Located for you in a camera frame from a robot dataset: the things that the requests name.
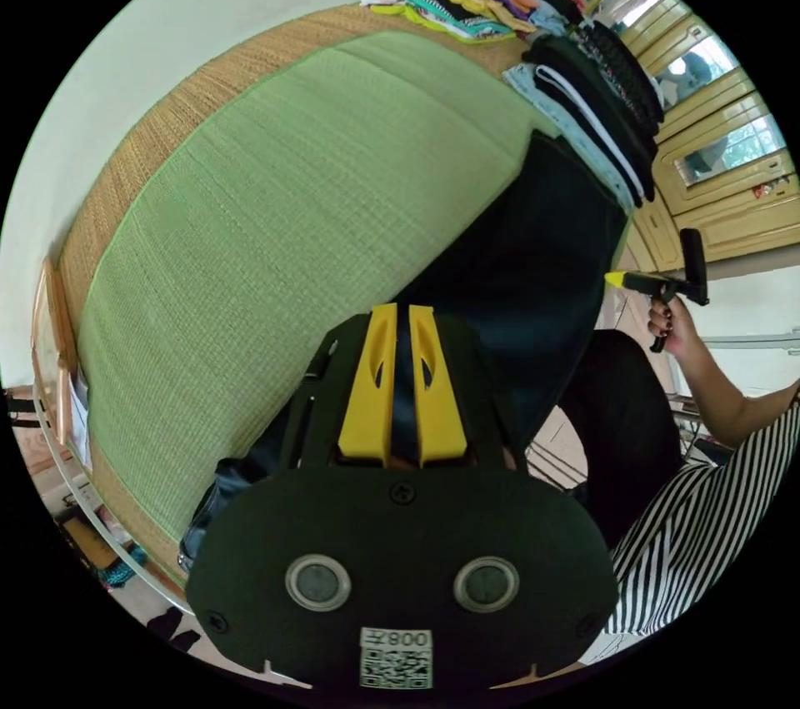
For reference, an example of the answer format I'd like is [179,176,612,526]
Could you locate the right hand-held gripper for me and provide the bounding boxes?
[604,268,711,355]

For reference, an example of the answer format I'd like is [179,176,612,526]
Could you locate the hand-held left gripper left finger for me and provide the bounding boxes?
[337,303,399,463]

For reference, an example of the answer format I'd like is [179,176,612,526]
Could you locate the dark blue jeans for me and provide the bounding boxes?
[177,132,633,574]

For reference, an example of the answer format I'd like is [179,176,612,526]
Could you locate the yellow cupboard with mirrored doors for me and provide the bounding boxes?
[509,0,800,280]

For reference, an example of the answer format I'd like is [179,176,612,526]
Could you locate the pile of clothes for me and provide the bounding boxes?
[359,0,668,212]

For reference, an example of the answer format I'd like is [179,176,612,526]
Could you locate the person's right forearm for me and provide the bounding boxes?
[673,343,800,452]

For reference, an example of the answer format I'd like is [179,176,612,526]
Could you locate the person's right hand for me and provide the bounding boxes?
[647,297,706,360]

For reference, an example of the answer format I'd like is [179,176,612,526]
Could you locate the person's body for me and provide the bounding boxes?
[554,328,800,660]

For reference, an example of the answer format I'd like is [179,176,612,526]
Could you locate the bed with green woven mat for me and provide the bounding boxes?
[31,2,633,597]

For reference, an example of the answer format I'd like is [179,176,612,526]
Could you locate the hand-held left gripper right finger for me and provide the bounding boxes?
[408,304,468,469]

